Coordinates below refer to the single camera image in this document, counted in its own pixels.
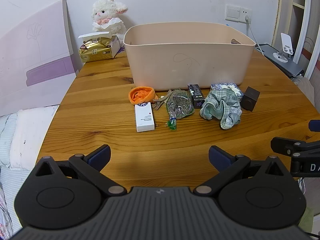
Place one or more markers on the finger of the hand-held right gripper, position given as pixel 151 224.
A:
pixel 283 145
pixel 315 125

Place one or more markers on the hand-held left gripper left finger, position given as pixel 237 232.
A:
pixel 99 155

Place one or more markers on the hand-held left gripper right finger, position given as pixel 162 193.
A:
pixel 220 156

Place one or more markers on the green checked cloth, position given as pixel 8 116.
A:
pixel 220 107

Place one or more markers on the dark brown cube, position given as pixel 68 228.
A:
pixel 250 100

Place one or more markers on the white rectangular box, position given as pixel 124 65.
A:
pixel 144 117

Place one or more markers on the small black box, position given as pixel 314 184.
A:
pixel 196 95

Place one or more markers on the clear bag of dried herbs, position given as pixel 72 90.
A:
pixel 180 103

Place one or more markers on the blue and white patterned packet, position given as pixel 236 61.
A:
pixel 233 87

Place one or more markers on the orange bag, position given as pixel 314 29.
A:
pixel 141 95

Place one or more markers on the brown hair clip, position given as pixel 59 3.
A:
pixel 160 102

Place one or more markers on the beige plastic basket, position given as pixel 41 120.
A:
pixel 187 62

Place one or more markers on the beige cloth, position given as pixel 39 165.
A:
pixel 305 88

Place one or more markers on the grey laptop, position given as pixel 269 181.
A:
pixel 290 66

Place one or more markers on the white pillow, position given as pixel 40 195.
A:
pixel 30 135

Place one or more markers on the white phone stand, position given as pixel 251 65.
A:
pixel 285 47

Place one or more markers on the light blue bed sheet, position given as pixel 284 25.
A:
pixel 7 180

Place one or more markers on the gold tissue pack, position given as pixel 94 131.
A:
pixel 97 50

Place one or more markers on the white wardrobe shelf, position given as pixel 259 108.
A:
pixel 303 17

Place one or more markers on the purple and white board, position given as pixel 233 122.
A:
pixel 32 55

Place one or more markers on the white plush sheep toy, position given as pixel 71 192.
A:
pixel 107 17

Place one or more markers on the white wall switch socket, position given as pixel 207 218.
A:
pixel 236 13

